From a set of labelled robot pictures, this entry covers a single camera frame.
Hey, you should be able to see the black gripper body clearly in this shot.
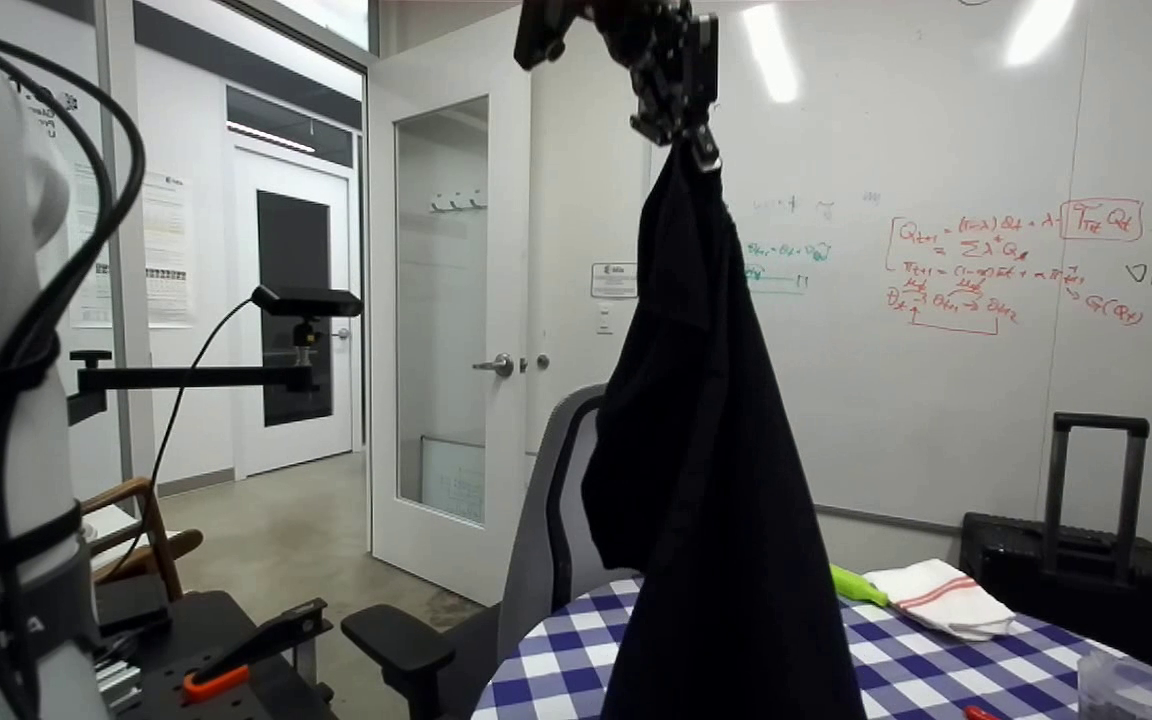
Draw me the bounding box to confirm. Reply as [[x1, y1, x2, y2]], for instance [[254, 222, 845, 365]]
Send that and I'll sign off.
[[591, 0, 723, 124]]

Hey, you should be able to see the black cloth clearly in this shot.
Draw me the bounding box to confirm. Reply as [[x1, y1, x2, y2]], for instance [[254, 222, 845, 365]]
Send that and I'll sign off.
[[581, 137, 868, 720]]

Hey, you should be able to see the grey office chair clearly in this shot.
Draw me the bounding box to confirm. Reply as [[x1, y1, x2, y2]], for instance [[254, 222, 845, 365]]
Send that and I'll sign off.
[[342, 379, 650, 720]]

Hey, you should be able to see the wooden chair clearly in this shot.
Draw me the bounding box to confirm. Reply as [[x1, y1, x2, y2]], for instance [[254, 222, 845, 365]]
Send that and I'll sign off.
[[72, 477, 210, 605]]

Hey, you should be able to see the white glass door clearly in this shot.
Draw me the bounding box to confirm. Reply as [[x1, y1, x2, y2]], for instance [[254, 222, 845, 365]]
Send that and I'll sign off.
[[367, 65, 539, 605]]

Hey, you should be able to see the green marker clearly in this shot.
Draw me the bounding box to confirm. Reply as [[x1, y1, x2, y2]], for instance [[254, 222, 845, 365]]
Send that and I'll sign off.
[[827, 563, 895, 610]]

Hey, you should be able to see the white towel with red stripes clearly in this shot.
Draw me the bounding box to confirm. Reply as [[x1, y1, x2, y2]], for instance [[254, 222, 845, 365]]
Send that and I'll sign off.
[[863, 554, 1020, 647]]

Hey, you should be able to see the blue white checkered tablecloth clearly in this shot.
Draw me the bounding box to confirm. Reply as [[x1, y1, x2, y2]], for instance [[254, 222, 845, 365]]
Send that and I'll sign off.
[[470, 570, 1152, 720]]

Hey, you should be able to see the black suitcase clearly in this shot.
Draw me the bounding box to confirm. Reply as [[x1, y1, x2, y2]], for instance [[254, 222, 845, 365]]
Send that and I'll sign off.
[[956, 412, 1152, 677]]

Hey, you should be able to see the small white wall sign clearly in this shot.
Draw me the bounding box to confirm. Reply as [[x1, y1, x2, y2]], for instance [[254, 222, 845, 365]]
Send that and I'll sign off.
[[589, 257, 642, 304]]

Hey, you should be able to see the black stereo camera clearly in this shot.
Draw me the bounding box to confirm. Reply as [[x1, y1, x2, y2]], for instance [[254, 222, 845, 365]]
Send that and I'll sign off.
[[248, 284, 367, 319]]

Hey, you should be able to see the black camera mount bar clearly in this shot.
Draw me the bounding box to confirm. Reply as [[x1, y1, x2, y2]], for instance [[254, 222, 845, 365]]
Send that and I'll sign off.
[[68, 317, 342, 426]]

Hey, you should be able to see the orange handled black clamp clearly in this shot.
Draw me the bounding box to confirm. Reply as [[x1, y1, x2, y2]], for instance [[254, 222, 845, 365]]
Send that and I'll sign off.
[[181, 596, 336, 709]]

